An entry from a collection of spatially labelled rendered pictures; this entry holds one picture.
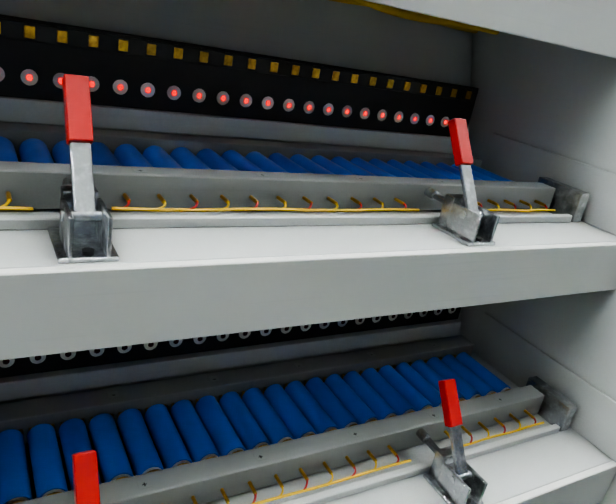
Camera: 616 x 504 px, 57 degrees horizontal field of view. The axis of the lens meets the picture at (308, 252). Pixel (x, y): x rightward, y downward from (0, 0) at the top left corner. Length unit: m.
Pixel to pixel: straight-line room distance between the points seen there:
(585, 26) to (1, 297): 0.45
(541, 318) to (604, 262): 0.11
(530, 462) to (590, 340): 0.13
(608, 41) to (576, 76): 0.07
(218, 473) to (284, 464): 0.05
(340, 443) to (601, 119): 0.37
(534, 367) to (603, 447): 0.09
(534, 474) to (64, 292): 0.41
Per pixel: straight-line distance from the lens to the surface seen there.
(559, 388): 0.63
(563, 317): 0.61
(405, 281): 0.38
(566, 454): 0.59
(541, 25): 0.49
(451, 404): 0.47
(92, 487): 0.35
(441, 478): 0.48
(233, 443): 0.45
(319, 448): 0.45
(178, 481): 0.41
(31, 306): 0.29
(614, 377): 0.60
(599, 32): 0.55
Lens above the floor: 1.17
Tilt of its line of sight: 5 degrees down
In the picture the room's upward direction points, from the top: 1 degrees clockwise
